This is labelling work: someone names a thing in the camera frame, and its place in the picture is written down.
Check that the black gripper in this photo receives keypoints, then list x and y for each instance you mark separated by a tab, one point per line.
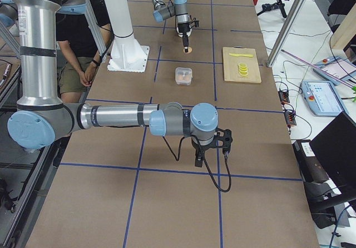
201	148
183	30

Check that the clear plastic egg carton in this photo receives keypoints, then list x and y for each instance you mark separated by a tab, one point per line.
184	72

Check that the bamboo cutting board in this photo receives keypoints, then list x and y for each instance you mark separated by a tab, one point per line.
231	68

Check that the yellow plastic knife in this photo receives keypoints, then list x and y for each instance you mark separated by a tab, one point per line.
241	55

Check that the seated person black shirt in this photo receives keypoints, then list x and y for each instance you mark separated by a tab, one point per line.
79	48

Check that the reacher grabber stick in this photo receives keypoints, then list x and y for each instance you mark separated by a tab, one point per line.
319	69

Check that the teach pendant near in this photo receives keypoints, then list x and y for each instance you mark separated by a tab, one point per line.
322	98

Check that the teach pendant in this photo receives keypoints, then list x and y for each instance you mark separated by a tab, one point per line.
322	98
338	67

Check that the teach pendant far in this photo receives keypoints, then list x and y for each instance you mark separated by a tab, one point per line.
338	67

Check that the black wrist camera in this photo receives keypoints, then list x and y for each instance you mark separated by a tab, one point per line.
223	140
194	23

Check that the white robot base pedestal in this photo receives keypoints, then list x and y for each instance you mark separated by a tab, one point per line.
126	54

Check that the aluminium frame post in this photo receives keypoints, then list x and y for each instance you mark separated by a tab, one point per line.
285	30

